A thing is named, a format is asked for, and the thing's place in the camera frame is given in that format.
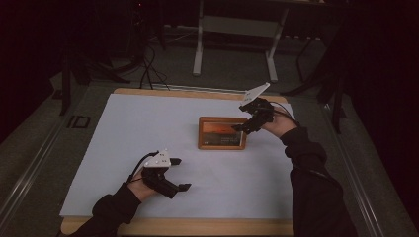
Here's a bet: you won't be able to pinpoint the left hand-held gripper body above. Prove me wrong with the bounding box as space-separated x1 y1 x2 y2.
141 149 181 199

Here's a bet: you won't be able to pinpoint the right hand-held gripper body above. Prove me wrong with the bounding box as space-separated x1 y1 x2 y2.
240 82 275 130

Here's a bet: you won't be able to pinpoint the wooden photo frame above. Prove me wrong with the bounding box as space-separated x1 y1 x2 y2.
198 116 248 151

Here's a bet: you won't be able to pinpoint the person's right hand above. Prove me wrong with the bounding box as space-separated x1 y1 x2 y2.
261 110 299 139

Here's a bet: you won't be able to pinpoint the person's left hand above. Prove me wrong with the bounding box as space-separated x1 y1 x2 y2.
127 167 158 202

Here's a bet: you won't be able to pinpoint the white table mat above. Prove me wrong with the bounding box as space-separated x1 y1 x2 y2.
59 93 295 220

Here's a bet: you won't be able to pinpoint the black stand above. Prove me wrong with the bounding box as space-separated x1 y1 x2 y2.
281 31 349 134
58 42 132 117

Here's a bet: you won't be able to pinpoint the white metal stand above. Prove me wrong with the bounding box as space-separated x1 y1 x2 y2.
192 0 291 83

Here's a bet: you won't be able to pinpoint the left hand-held gripper cable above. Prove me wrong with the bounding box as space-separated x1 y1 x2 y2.
126 150 161 186

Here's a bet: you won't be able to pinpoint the hand-held gripper cable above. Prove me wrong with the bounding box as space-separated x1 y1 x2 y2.
126 150 161 186
269 101 301 128

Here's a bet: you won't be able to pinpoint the right hand-held gripper cable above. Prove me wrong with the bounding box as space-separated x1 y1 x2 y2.
269 101 301 128

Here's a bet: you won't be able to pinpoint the metal floor rail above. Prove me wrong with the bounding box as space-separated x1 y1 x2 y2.
320 103 388 237
149 82 251 95
0 115 72 228

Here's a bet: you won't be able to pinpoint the black floor bracket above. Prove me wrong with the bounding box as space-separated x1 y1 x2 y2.
66 115 92 129

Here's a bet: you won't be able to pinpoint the black floor cables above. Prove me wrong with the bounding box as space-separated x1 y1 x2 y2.
139 40 172 92

